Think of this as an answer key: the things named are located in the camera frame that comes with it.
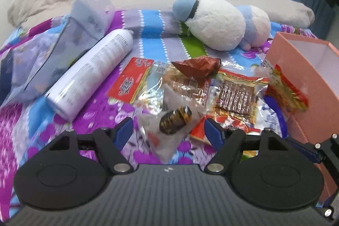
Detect white spray can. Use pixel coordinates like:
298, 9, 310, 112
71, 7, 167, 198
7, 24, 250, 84
44, 29, 133, 121

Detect clear packet dark round snack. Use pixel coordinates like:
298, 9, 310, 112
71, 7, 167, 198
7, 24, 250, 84
138, 83, 207, 164

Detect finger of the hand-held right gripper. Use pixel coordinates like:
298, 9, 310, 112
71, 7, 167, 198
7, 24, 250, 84
287, 133, 339, 163
311, 186, 339, 226

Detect blue white snack packet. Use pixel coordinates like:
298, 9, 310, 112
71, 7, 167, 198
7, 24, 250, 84
258, 97, 289, 138

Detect clear bluish plastic bag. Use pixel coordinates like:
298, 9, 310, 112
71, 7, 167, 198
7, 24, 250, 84
0, 0, 115, 107

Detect clear packet brown snack block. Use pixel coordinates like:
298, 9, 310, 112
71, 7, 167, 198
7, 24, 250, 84
159, 67, 212, 107

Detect pink cardboard box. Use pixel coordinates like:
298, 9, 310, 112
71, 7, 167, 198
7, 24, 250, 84
261, 32, 339, 198

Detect white and blue plush toy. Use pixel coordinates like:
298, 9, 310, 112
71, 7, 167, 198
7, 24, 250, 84
172, 0, 271, 51

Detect clear packet brown snack sticks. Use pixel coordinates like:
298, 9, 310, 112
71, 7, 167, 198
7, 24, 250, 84
212, 68, 269, 124

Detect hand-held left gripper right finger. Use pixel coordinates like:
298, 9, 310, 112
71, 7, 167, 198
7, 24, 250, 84
204, 117, 290, 176

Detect dark red foil wrapper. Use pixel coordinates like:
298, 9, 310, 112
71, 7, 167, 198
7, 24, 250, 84
171, 55, 221, 81

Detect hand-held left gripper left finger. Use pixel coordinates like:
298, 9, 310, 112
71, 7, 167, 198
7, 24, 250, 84
49, 117, 134, 176

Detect colourful floral bed sheet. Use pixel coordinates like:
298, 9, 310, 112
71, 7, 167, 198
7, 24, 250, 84
0, 9, 318, 216

